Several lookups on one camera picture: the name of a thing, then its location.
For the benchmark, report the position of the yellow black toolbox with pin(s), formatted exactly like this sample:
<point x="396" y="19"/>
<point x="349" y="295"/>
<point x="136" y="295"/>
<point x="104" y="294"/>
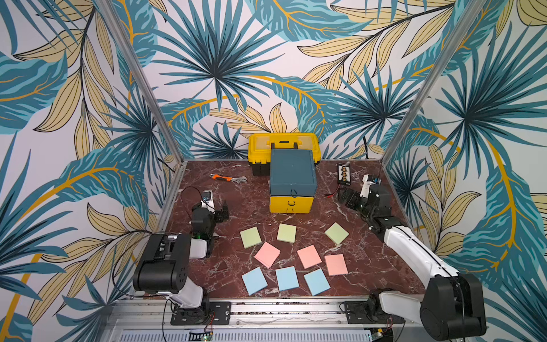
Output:
<point x="262" y="144"/>

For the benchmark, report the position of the pink sticky note right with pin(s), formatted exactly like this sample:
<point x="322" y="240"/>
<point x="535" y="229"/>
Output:
<point x="336" y="265"/>

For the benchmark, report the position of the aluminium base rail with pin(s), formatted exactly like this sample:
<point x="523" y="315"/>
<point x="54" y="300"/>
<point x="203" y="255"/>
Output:
<point x="314" y="318"/>

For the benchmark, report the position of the orange adjustable wrench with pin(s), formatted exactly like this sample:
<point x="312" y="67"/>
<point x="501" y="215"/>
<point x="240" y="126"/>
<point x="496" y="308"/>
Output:
<point x="237" y="180"/>

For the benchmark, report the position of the pink sticky note left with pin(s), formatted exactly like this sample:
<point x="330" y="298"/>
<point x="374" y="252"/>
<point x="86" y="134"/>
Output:
<point x="267" y="255"/>

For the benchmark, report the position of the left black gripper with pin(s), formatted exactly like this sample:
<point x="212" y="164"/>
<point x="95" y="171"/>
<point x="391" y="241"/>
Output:
<point x="219" y="216"/>

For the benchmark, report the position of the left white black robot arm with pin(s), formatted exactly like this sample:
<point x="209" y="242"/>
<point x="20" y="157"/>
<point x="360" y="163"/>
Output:
<point x="164" y="265"/>

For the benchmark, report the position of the blue sticky note left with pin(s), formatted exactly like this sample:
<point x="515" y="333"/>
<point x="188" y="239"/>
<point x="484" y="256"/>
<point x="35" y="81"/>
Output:
<point x="254" y="281"/>

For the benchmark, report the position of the teal yellow drawer cabinet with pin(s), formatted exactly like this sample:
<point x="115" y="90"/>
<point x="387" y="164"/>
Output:
<point x="293" y="182"/>

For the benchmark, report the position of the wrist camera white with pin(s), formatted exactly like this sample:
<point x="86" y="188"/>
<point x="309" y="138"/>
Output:
<point x="368" y="181"/>
<point x="207" y="201"/>

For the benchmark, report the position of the blue sticky note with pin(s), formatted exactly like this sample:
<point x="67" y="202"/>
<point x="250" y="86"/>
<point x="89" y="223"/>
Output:
<point x="287" y="278"/>
<point x="317" y="282"/>
<point x="254" y="281"/>

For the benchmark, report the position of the pink sticky note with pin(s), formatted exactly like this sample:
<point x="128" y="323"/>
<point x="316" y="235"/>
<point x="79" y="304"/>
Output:
<point x="309" y="256"/>
<point x="336" y="265"/>
<point x="267" y="255"/>

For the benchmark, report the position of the pink sticky note middle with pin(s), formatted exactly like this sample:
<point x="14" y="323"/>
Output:
<point x="309" y="256"/>

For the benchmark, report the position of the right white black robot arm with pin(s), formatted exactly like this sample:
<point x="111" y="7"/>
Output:
<point x="452" y="306"/>

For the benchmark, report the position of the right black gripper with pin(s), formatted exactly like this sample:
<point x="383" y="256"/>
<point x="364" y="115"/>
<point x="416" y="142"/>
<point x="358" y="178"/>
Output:
<point x="354" y="199"/>

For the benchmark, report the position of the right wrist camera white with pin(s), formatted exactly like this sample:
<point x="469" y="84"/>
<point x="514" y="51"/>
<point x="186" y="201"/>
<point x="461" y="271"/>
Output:
<point x="368" y="181"/>

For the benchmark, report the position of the green sticky note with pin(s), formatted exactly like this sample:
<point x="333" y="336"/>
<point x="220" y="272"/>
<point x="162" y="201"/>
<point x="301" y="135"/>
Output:
<point x="287" y="233"/>
<point x="337" y="233"/>
<point x="250" y="237"/>

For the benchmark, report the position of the blue sticky note right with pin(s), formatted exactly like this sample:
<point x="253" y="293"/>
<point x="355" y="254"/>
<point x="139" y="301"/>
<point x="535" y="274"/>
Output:
<point x="317" y="282"/>

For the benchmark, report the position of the black battery holder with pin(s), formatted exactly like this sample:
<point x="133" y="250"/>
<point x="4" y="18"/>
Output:
<point x="344" y="174"/>

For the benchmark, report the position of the blue sticky note middle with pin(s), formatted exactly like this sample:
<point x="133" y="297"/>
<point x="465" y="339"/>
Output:
<point x="287" y="278"/>

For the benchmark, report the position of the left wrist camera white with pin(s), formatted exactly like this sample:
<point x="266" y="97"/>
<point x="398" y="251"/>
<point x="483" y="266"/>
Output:
<point x="207" y="201"/>

